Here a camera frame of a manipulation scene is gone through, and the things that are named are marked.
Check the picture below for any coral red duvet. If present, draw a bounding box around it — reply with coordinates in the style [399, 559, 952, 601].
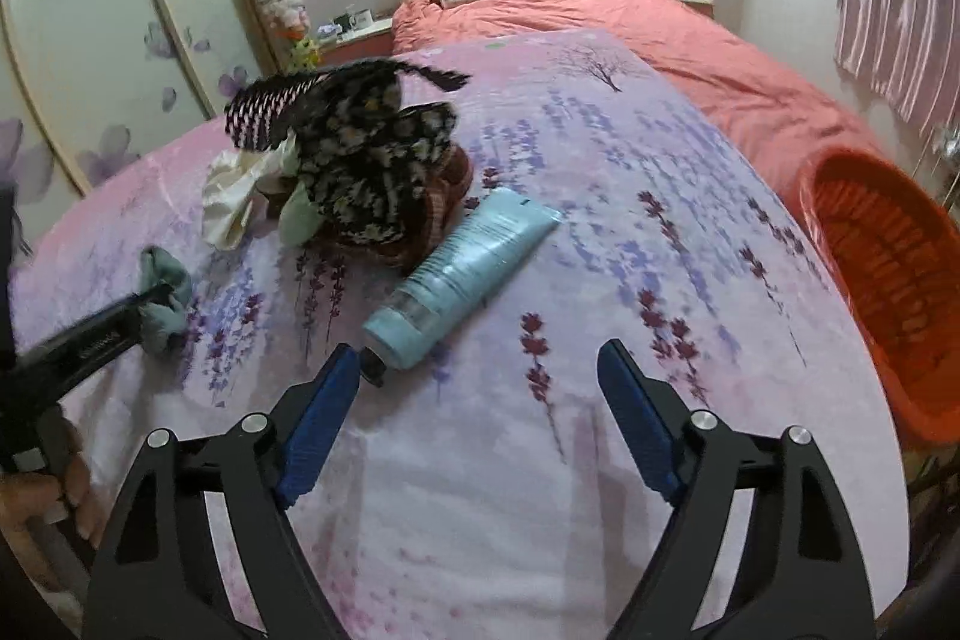
[390, 0, 890, 203]

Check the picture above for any black white floral scrunchie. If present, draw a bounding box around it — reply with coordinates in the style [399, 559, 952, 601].
[224, 57, 470, 247]

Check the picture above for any light green fuzzy sock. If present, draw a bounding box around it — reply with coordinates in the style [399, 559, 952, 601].
[278, 133, 324, 247]

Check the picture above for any cream white cloth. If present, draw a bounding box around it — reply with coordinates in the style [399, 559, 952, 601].
[200, 149, 283, 250]

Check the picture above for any light blue cosmetic tube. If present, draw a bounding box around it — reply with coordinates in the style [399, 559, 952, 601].
[359, 188, 563, 386]

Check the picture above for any pink lavender print tablecloth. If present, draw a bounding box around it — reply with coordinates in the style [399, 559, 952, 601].
[13, 31, 908, 638]

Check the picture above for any yellow green plush toy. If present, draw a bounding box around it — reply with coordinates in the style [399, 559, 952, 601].
[288, 35, 322, 73]

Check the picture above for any brown striped scrunchie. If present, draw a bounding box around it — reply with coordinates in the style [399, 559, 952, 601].
[316, 143, 473, 271]

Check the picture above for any far bedside table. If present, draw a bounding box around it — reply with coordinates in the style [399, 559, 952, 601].
[677, 0, 715, 19]

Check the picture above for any person's left hand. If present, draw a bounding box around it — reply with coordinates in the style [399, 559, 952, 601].
[2, 422, 106, 593]

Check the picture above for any orange plastic laundry basket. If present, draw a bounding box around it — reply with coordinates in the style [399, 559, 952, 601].
[791, 148, 958, 450]

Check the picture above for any white mug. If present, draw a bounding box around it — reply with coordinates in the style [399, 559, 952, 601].
[350, 10, 374, 31]

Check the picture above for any floral sliding wardrobe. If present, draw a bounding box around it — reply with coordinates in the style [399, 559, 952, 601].
[2, 0, 270, 257]

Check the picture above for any pink bedside table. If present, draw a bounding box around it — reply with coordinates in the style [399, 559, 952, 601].
[320, 18, 394, 65]

